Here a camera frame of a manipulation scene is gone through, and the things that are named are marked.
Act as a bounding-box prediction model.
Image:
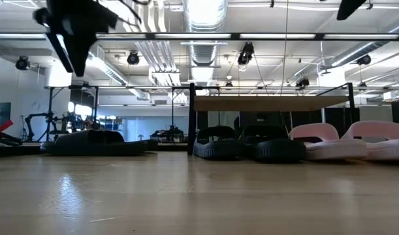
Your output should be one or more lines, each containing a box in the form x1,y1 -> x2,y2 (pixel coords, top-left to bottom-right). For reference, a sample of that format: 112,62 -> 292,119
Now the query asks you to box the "black metal table frame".
0,142 -> 189,158

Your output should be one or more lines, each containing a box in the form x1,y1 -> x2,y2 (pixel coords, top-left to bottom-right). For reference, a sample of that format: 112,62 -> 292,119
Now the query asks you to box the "wooden shelf black metal frame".
187,82 -> 356,156

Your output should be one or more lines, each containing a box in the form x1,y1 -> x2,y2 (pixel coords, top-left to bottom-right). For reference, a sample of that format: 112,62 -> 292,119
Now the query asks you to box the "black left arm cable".
116,0 -> 152,24

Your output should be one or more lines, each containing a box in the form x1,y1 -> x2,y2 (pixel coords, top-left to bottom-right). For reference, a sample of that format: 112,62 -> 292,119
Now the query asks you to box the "red bar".
0,119 -> 14,138

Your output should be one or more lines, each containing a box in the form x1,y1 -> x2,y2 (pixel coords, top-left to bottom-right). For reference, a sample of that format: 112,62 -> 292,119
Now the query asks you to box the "black slide sandal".
193,125 -> 243,161
133,138 -> 159,152
40,129 -> 152,157
240,125 -> 307,164

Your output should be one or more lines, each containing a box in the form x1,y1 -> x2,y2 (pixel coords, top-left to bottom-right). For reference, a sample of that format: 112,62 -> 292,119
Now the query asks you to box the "pink slide sandal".
340,120 -> 399,162
288,122 -> 368,162

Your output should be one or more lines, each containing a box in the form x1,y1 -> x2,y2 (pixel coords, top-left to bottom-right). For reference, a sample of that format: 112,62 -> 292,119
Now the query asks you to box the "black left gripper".
32,0 -> 119,78

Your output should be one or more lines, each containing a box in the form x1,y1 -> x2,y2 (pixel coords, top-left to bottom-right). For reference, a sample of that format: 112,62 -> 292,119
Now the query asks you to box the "black background robot station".
24,85 -> 101,143

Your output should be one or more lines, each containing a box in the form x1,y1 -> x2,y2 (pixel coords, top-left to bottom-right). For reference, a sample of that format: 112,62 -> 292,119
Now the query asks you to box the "black ceiling spotlight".
126,51 -> 141,66
295,77 -> 311,89
356,54 -> 372,67
15,55 -> 31,71

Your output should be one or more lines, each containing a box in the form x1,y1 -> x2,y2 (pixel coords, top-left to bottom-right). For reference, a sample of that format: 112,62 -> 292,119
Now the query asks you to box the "black overhead camera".
237,41 -> 256,67

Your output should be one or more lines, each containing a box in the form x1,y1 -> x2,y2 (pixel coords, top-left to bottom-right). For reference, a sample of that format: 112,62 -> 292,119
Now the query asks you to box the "dark wall picture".
0,102 -> 12,127

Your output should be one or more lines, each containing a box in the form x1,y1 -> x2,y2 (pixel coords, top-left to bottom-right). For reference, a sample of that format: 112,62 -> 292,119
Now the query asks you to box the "silver ventilation duct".
182,0 -> 229,82

